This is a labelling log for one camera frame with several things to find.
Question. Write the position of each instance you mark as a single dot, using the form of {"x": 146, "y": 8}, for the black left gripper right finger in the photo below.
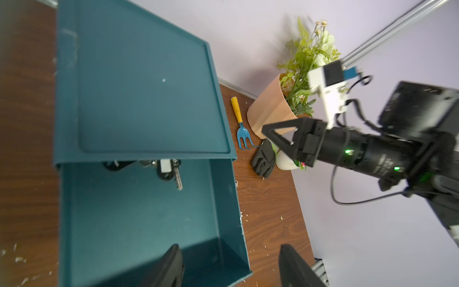
{"x": 294, "y": 271}

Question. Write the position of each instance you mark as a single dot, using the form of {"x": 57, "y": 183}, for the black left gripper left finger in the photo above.
{"x": 168, "y": 272}

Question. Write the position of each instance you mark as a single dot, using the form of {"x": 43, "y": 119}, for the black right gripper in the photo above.
{"x": 300, "y": 139}

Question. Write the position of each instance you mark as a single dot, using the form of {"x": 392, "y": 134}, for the teal drawer cabinet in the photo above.
{"x": 133, "y": 86}

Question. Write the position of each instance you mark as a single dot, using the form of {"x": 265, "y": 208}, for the teal top drawer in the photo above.
{"x": 115, "y": 226}

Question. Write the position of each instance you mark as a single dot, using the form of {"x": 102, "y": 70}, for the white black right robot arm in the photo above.
{"x": 414, "y": 140}

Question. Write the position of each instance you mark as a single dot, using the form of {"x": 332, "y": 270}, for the bunch of keys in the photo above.
{"x": 167, "y": 169}

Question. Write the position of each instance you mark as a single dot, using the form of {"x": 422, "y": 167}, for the large peach pot plant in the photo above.
{"x": 289, "y": 95}

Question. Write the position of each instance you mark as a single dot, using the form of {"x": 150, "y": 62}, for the black gardening glove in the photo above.
{"x": 264, "y": 159}

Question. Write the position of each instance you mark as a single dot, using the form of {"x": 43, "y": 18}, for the yellow blue garden fork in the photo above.
{"x": 243, "y": 134}

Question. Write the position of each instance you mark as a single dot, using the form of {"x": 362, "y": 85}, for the aluminium front rail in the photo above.
{"x": 319, "y": 269}

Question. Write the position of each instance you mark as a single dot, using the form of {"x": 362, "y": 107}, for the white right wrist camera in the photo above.
{"x": 329, "y": 82}

